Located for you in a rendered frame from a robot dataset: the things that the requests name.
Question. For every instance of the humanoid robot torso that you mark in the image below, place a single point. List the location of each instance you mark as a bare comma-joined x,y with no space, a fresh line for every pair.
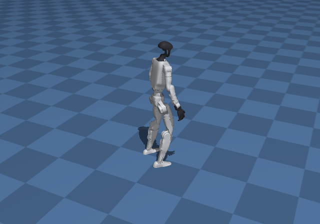
157,81

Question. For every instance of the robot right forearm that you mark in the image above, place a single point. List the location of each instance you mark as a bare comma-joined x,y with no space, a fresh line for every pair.
173,97

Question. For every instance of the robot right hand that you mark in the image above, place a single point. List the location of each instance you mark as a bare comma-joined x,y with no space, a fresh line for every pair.
180,112

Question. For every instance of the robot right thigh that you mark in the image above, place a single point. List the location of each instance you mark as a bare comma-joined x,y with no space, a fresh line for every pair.
167,117

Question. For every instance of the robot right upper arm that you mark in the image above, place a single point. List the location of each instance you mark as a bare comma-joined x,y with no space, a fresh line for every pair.
167,70

